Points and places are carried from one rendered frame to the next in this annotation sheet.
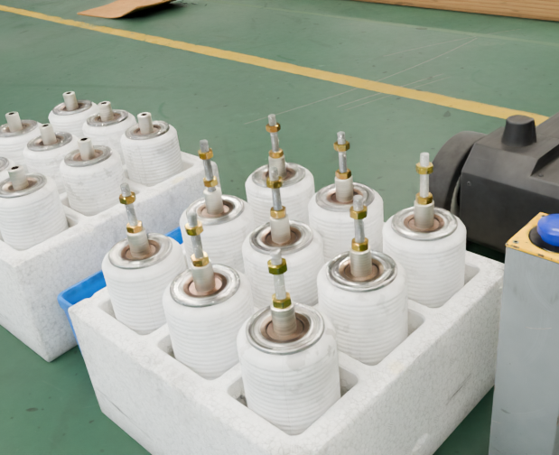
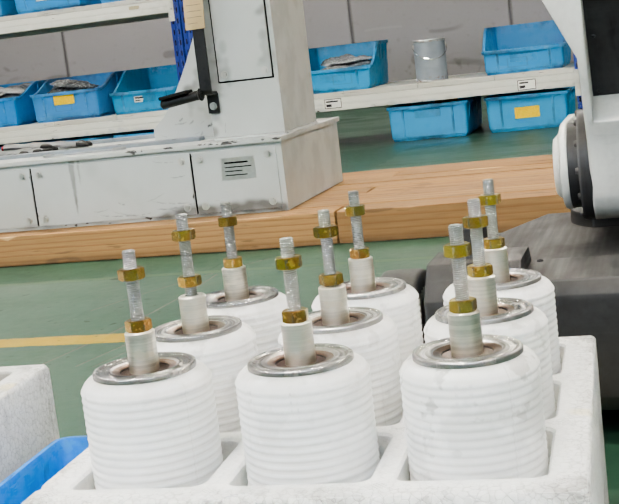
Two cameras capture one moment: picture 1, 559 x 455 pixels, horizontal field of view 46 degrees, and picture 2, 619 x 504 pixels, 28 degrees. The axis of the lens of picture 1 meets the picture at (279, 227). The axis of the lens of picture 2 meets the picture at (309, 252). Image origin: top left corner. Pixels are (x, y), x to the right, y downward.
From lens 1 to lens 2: 0.58 m
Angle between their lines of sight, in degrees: 37
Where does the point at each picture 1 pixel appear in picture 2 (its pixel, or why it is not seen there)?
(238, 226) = (250, 335)
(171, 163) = not seen: outside the picture
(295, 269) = (385, 345)
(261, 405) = (476, 461)
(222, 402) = (411, 486)
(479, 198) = not seen: hidden behind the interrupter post
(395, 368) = (582, 412)
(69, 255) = not seen: outside the picture
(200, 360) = (330, 466)
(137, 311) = (173, 453)
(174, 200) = (9, 421)
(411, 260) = not seen: hidden behind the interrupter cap
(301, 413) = (530, 456)
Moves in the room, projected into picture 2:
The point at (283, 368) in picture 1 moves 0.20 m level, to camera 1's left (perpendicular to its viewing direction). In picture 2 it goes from (509, 376) to (247, 461)
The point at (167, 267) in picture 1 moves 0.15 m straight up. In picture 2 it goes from (207, 374) to (179, 169)
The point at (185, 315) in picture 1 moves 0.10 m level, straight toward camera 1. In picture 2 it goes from (311, 384) to (425, 403)
